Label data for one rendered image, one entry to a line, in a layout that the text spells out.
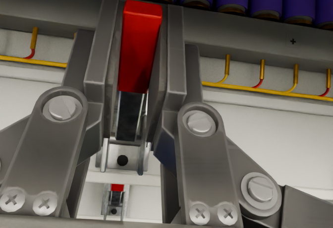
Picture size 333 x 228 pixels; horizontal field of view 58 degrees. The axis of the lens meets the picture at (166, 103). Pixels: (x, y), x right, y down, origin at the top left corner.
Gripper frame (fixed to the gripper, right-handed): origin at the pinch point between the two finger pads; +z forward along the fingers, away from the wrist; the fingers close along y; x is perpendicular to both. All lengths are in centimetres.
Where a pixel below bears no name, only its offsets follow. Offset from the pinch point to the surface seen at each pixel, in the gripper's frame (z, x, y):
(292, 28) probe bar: 6.2, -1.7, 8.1
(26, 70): 3.9, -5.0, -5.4
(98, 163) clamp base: 0.2, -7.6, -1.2
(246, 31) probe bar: 5.7, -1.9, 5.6
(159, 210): 4.1, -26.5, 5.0
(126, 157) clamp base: 0.5, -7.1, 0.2
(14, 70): 3.8, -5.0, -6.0
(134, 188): 5.9, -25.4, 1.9
